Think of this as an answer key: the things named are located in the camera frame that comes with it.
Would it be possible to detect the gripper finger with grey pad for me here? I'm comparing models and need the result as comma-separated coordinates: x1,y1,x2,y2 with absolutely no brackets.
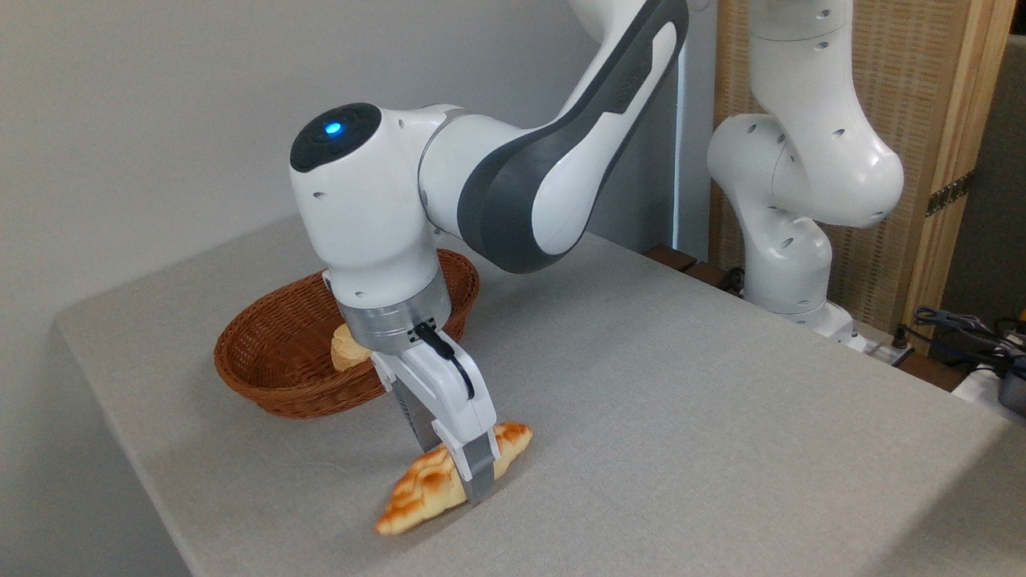
433,421,502,506
393,386,442,454

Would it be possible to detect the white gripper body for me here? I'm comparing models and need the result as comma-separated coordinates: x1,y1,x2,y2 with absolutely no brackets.
370,329,500,450

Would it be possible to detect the braided golden bread loaf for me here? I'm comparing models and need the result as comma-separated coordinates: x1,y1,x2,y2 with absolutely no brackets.
375,422,534,536

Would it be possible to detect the pale round bread roll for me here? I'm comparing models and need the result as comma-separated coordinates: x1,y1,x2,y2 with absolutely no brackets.
331,323,374,372

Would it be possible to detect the brown wicker basket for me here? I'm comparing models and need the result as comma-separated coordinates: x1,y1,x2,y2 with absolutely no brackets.
214,248,480,419

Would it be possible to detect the grey tablecloth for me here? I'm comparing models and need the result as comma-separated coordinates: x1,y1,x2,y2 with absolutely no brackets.
55,212,1026,577

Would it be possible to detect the white box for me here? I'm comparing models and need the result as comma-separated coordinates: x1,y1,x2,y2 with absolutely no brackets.
951,365,1026,426

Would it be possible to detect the brass screen hinge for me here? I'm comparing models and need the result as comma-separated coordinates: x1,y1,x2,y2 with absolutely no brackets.
926,170,975,217

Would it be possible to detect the dark grey device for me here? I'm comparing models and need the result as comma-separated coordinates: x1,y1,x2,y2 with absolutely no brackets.
998,357,1026,418

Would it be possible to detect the woven bamboo folding screen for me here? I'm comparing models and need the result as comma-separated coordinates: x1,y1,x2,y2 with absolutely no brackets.
709,0,1017,357

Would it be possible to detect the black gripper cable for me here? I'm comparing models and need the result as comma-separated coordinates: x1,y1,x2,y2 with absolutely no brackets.
414,321,475,400

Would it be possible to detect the white vertical post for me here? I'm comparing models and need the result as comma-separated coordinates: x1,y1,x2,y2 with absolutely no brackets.
676,0,718,261

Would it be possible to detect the black cable bundle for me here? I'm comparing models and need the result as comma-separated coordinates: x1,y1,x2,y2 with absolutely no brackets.
892,305,1026,377

